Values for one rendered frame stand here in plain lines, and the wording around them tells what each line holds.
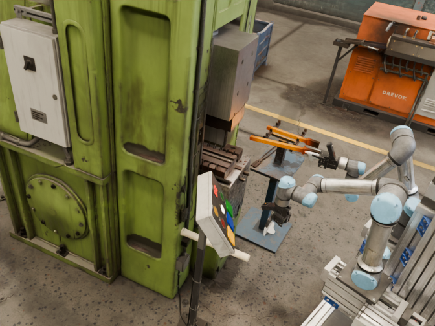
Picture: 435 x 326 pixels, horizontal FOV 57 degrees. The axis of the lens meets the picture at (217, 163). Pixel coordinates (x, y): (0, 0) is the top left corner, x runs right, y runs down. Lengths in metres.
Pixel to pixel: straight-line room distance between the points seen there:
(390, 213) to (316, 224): 2.01
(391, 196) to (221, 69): 1.01
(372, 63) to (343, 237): 2.72
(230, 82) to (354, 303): 1.34
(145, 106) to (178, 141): 0.27
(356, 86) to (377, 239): 4.12
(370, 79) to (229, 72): 3.87
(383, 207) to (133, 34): 1.38
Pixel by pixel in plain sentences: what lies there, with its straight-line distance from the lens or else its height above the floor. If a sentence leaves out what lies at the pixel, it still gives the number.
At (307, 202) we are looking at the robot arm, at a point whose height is 1.24.
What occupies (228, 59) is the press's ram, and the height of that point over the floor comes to 1.71.
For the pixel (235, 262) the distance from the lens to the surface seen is 3.24.
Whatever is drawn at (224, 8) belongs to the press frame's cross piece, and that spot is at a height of 1.91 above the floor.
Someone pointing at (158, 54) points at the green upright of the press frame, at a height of 1.72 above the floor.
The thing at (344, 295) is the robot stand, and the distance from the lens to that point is 2.38.
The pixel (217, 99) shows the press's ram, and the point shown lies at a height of 1.47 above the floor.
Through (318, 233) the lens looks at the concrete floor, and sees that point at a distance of 3.68.
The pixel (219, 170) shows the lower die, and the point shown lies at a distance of 2.46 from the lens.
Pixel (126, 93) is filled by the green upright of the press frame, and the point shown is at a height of 1.47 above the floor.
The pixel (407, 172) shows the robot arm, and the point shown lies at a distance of 2.54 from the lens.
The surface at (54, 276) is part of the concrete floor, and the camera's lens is 3.20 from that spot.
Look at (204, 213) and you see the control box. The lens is 1.85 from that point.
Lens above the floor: 2.44
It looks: 35 degrees down
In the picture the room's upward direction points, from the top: 7 degrees clockwise
